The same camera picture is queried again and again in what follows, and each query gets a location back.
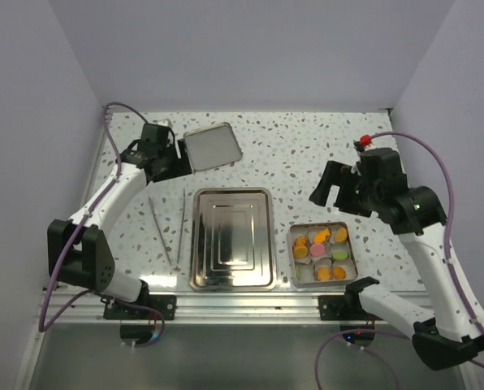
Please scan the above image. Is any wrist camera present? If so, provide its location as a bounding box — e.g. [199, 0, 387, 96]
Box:
[152, 119, 175, 139]
[353, 135, 373, 153]

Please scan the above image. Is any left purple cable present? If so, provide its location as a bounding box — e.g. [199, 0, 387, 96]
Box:
[37, 102, 166, 349]

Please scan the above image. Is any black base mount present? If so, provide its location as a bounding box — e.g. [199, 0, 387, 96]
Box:
[318, 276, 379, 321]
[102, 295, 177, 321]

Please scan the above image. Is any round dotted orange cookie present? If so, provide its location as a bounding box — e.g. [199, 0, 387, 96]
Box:
[292, 245, 309, 260]

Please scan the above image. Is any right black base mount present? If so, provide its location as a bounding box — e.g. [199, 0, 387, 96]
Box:
[318, 276, 379, 321]

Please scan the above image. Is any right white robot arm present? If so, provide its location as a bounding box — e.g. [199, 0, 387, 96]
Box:
[309, 148, 484, 371]

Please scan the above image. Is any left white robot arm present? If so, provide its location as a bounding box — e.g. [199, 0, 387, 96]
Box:
[47, 119, 192, 319]

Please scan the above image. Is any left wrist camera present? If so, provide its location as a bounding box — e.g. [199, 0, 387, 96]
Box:
[152, 119, 175, 139]

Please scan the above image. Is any flower edged orange cookie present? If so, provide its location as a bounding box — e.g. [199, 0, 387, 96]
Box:
[315, 267, 332, 282]

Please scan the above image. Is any orange chip cookie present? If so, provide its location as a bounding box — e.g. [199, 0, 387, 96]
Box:
[332, 266, 347, 280]

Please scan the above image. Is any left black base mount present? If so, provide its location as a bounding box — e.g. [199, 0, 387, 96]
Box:
[102, 295, 177, 321]

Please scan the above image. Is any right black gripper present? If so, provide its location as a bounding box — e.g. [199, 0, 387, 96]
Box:
[309, 160, 382, 218]

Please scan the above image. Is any aluminium rail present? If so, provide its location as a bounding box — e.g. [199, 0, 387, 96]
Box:
[33, 290, 434, 324]

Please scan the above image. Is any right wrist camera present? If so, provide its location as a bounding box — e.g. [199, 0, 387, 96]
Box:
[353, 135, 373, 153]

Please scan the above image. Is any large steel tray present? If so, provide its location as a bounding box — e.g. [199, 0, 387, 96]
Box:
[190, 187, 276, 293]

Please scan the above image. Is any pink cookie tin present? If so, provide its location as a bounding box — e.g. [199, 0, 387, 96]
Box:
[287, 222, 359, 288]

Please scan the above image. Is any square tin lid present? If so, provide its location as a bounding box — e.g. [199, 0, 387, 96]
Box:
[184, 122, 243, 172]

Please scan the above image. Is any pink sandwich cookie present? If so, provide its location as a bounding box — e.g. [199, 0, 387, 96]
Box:
[309, 243, 326, 258]

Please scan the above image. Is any orange fish cookie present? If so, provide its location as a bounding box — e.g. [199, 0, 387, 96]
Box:
[313, 227, 331, 245]

